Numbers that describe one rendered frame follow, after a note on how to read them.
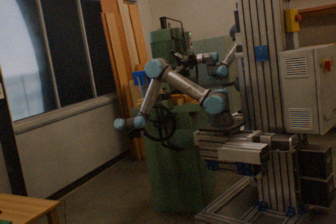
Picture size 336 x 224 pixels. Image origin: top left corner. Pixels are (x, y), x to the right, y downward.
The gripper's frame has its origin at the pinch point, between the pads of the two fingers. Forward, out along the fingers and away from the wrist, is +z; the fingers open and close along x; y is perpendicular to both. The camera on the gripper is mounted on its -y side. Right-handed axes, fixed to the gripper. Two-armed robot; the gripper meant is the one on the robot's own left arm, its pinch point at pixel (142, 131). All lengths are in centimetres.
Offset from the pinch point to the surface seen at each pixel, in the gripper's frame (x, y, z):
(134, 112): -14.2, -21.4, 15.2
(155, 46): 13, -68, 0
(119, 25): -86, -180, 110
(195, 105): 37.3, -19.3, 16.9
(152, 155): -7.3, 12.2, 33.1
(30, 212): -43, 55, -58
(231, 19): 47, -204, 200
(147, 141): -9.1, 1.1, 27.3
